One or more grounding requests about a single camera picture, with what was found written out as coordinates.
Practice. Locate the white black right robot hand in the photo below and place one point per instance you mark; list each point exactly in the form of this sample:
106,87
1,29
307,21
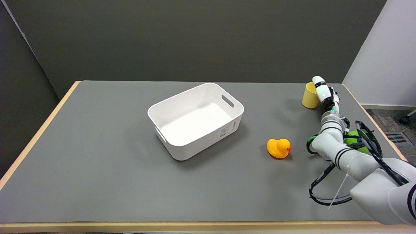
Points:
326,94

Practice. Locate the yellow plastic cup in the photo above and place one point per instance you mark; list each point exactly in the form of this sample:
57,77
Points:
309,97

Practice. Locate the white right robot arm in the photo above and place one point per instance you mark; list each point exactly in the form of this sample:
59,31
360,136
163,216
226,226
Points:
373,185

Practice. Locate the green toy pear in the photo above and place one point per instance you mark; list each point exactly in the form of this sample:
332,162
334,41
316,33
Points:
351,140

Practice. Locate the yellow rubber duck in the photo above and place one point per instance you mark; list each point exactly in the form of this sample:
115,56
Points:
278,149

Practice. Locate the black chair caster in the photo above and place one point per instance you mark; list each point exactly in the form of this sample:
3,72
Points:
405,119

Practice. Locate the black floor vent grille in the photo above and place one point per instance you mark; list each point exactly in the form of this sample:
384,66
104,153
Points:
397,138

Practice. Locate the white zip tie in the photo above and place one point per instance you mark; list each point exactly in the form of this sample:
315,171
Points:
339,191

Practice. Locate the white plastic storage bin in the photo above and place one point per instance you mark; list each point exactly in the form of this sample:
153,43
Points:
195,126

